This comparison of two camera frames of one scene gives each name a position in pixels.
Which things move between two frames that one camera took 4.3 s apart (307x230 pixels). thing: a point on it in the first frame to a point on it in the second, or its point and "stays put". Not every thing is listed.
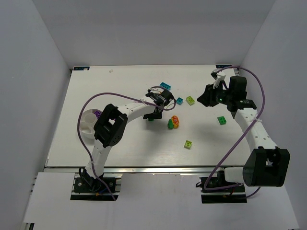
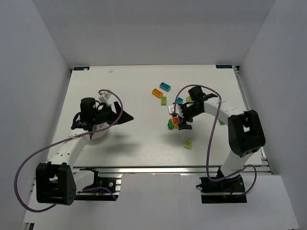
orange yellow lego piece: (175, 119) stays put
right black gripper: (209, 96) to (182, 116)
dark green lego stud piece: (170, 124) stays put
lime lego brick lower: (188, 144) stays put
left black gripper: (151, 116) to (116, 112)
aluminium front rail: (147, 170) stays put
